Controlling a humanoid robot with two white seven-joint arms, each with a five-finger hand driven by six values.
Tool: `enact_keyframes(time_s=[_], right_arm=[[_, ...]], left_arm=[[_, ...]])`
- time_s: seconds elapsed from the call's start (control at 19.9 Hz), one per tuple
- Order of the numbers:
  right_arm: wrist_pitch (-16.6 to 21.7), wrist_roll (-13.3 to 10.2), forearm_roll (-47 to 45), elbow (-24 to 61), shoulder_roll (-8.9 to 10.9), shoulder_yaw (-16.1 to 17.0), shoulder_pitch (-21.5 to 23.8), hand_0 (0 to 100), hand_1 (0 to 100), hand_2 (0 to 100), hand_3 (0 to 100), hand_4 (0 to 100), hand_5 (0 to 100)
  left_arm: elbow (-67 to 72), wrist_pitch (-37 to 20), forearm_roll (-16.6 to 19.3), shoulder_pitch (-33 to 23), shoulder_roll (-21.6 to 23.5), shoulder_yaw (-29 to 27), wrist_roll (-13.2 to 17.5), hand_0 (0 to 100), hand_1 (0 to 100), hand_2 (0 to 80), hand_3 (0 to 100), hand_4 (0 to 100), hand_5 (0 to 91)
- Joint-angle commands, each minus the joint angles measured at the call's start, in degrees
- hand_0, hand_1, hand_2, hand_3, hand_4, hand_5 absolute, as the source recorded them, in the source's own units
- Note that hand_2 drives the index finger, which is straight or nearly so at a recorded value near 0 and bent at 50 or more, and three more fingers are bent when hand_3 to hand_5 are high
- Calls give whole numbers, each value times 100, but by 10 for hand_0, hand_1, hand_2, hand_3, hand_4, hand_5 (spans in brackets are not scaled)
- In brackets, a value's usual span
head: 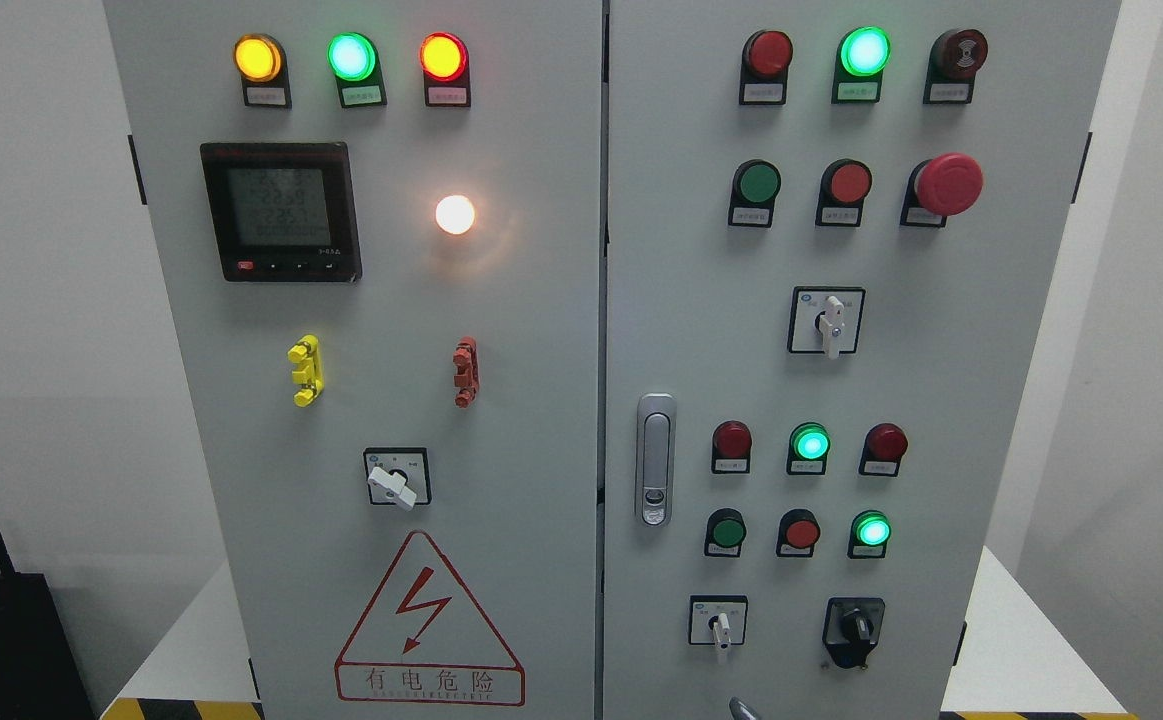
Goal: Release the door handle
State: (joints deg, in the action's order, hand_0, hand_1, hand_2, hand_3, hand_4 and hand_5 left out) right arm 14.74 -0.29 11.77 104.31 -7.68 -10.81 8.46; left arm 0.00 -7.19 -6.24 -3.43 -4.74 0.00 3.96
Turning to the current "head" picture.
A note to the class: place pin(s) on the silver door handle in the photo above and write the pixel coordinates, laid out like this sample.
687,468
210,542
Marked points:
654,472

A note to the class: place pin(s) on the grey electrical cabinet left door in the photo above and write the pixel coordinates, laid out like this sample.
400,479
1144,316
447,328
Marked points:
515,475

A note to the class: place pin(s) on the grey electrical cabinet door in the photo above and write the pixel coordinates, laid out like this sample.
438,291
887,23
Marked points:
515,475
701,310

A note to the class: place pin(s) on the grey electrical cabinet right door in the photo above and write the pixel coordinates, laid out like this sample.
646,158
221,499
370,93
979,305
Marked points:
701,310

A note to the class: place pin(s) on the red terminal clip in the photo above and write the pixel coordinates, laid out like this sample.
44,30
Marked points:
466,376

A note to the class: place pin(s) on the dark red indicator light left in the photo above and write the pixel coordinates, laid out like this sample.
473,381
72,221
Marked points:
732,443

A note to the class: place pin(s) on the dark red indicator light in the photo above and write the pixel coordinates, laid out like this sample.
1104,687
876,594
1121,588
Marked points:
732,443
884,447

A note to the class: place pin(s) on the white glowing indicator light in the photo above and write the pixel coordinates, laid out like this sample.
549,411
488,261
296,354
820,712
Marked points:
455,214

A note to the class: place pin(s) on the green push button lower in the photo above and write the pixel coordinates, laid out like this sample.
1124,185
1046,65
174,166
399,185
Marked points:
725,533

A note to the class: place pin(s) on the green push button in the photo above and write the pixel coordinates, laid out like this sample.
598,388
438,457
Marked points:
725,533
755,186

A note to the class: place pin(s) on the green indicator light middle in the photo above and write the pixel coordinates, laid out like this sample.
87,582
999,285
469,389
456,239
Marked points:
808,449

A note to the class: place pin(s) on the green indicator light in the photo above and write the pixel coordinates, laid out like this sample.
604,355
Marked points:
869,535
808,449
356,67
861,58

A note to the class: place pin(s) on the green push button upper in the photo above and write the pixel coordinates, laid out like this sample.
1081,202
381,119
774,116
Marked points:
755,186

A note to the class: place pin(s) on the yellow terminal clip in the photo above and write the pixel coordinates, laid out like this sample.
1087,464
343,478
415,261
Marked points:
306,374

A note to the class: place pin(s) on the red push button lower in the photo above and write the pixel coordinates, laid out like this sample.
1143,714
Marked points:
798,534

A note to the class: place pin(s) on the red push button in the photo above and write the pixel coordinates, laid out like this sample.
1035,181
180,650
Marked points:
798,534
842,190

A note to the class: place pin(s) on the dark red indicator light right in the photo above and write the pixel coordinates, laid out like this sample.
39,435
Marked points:
884,447

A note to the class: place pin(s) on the red push button upper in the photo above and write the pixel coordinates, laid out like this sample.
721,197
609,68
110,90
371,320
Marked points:
842,190

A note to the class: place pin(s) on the red electrical hazard warning sticker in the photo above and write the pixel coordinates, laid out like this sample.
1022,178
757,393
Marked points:
424,638

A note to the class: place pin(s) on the red indicator light lit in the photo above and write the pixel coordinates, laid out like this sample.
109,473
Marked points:
445,62

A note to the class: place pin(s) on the black digital power meter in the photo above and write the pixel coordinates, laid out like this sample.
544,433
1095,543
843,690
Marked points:
283,212

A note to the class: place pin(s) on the green indicator light lower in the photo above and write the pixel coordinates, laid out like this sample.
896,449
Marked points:
869,535

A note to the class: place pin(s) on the red indicator light top right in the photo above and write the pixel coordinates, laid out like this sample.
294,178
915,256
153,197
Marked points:
765,63

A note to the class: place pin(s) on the green indicator light top left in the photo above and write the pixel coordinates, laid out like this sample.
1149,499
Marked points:
356,67

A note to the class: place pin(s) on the red emergency stop button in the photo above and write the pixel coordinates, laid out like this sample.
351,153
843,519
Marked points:
941,187

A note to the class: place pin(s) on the green indicator light top right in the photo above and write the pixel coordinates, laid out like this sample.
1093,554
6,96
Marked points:
861,58

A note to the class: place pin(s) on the yellow indicator light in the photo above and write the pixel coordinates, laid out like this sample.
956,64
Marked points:
263,66

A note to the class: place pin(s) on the dark red buzzer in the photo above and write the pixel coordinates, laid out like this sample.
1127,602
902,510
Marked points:
954,61

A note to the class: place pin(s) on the black box with antenna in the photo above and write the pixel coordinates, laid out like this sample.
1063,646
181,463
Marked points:
38,679

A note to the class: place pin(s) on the white selector switch left door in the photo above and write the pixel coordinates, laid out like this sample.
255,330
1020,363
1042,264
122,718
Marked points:
398,476

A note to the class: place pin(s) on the white selector switch upper right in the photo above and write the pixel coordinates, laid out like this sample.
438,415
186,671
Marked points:
825,320

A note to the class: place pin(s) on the white selector switch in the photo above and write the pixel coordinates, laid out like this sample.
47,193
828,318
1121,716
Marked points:
718,621
825,320

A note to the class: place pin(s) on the white selector switch lower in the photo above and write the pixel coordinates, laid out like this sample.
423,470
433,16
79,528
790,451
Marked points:
718,621

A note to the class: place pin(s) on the black rotary knob switch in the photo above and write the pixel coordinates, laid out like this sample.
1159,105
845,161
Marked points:
852,629

